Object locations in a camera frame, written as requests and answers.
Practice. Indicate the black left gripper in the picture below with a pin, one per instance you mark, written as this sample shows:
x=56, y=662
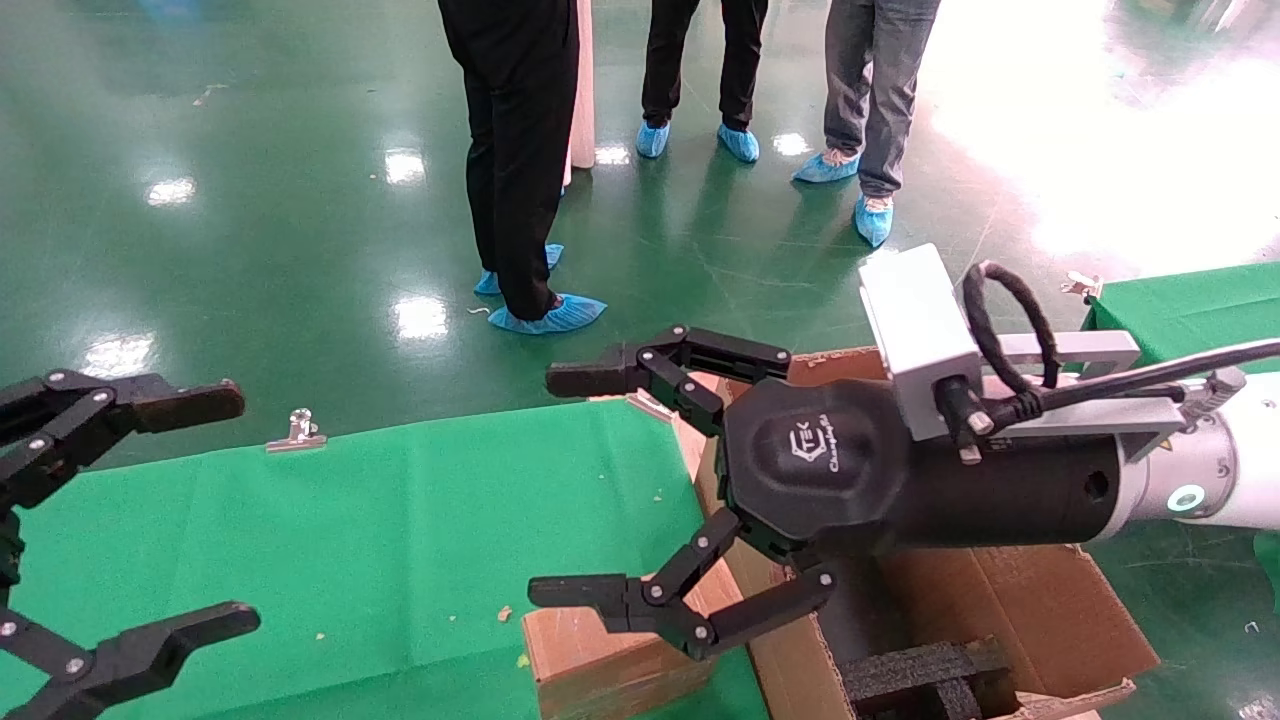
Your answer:
x=8, y=550

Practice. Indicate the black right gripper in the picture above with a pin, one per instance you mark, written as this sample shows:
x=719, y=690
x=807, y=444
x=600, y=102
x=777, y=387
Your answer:
x=830, y=470

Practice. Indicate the small brown cardboard box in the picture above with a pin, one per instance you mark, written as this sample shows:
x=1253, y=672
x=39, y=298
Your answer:
x=600, y=670

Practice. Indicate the large open brown carton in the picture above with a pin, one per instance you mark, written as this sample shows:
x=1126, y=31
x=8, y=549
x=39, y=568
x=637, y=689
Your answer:
x=1050, y=610

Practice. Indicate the silver binder clip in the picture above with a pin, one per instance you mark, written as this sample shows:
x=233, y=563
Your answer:
x=650, y=406
x=1083, y=287
x=297, y=432

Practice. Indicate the blue shoe cover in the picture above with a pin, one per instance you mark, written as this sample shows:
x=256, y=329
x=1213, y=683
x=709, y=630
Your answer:
x=560, y=315
x=740, y=145
x=487, y=283
x=825, y=168
x=874, y=222
x=653, y=140

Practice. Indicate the wide green table cloth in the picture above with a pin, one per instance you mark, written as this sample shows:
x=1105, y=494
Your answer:
x=350, y=550

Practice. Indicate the person in wide black trousers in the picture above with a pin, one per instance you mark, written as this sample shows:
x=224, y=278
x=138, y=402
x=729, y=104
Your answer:
x=520, y=150

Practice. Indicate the black foam insert block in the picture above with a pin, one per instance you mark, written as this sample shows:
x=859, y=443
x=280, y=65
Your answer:
x=920, y=675

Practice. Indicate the person in slim black trousers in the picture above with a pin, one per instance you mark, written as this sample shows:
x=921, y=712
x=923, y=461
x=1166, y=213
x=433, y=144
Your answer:
x=665, y=60

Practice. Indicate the person in grey jeans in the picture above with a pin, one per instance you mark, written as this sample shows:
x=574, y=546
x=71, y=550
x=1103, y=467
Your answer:
x=880, y=90

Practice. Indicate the green cloth with draped corner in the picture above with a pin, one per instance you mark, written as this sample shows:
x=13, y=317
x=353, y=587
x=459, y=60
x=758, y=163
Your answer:
x=1200, y=310

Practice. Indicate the beige upright post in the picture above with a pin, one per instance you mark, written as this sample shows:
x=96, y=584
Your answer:
x=586, y=100

